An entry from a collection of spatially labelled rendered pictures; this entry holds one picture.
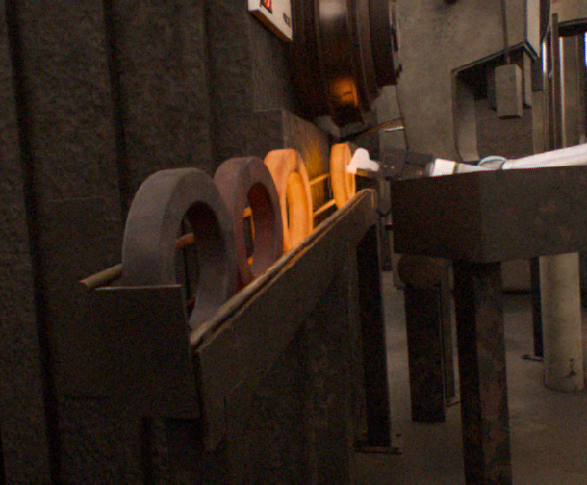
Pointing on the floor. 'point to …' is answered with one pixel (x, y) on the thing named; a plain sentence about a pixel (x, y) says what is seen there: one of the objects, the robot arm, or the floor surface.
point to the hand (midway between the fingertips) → (343, 168)
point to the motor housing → (423, 337)
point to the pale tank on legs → (564, 11)
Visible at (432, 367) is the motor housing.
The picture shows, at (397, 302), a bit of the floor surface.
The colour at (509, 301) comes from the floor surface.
